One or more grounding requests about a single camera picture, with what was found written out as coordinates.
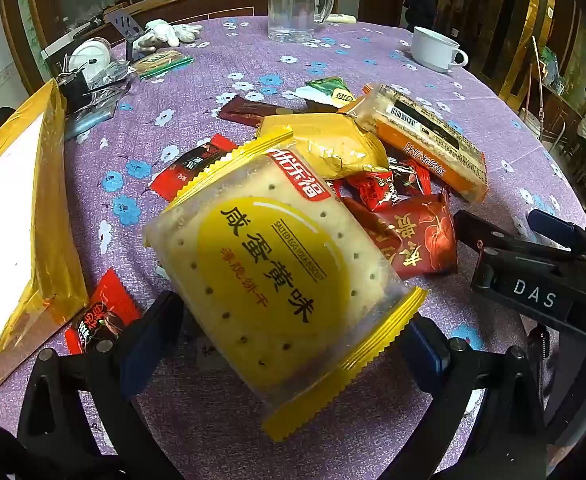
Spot dark red snack packet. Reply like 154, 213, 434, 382
342, 192, 460, 282

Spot dark red chocolate bar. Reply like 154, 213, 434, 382
217, 98, 300, 129

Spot clear yellow-label biscuit packet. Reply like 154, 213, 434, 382
142, 127, 430, 443

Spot white cup-shaped mask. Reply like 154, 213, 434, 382
67, 38, 112, 84

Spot purple floral tablecloth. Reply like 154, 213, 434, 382
0, 15, 586, 480

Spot glass beer mug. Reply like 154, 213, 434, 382
266, 0, 335, 44

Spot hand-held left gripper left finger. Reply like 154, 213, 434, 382
15, 290, 186, 480

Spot wooden chair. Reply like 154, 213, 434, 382
519, 87, 582, 153

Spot yellow cardboard box tray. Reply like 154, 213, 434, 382
0, 78, 90, 401

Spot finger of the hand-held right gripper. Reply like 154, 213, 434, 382
453, 209, 524, 262
528, 208, 586, 252

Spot small black box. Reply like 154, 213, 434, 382
59, 69, 92, 112

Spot green snack packet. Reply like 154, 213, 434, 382
304, 76, 357, 110

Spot plain yellow snack packet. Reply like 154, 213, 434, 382
255, 112, 390, 182

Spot wooden stair railing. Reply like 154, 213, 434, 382
433, 0, 494, 42

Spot round cracker green packet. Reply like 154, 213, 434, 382
132, 49, 195, 81

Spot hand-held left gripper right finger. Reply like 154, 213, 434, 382
398, 317, 550, 480

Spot orange cracker packet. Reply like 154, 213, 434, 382
345, 82, 490, 206

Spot white glove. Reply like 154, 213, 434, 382
137, 18, 204, 54

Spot clear plastic bag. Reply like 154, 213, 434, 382
89, 62, 136, 92

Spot light blue packet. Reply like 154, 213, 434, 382
64, 102, 120, 142

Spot white cup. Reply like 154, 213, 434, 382
410, 25, 469, 74

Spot red candy packet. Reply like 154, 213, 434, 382
64, 268, 144, 357
388, 156, 432, 197
150, 133, 238, 200
332, 170, 398, 212

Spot black metal phone stand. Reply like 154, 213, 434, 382
104, 9, 147, 62

